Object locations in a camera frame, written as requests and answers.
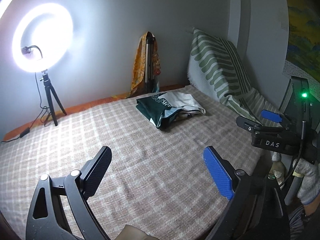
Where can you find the black phone holder gooseneck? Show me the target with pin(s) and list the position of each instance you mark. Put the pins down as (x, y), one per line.
(31, 52)

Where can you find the beige checked bed blanket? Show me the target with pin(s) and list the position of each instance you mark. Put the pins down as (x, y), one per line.
(157, 180)

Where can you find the framed landscape painting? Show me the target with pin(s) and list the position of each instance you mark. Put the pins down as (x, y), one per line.
(302, 58)

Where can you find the orange patterned hanging cloth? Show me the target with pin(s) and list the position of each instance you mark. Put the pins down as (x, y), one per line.
(138, 72)

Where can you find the bright ring light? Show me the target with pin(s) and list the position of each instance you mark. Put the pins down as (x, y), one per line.
(48, 26)

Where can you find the green and white garment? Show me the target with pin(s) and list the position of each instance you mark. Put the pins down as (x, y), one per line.
(165, 108)

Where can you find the green striped white pillow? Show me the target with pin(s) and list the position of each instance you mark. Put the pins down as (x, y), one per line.
(216, 70)

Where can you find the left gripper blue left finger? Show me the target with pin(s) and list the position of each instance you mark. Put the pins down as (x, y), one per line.
(94, 170)

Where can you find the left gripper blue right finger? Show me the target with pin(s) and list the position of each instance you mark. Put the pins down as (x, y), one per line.
(222, 172)

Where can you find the white gloved right hand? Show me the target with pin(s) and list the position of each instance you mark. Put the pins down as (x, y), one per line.
(309, 188)

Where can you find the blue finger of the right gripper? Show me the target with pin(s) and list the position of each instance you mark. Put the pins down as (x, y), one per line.
(274, 117)

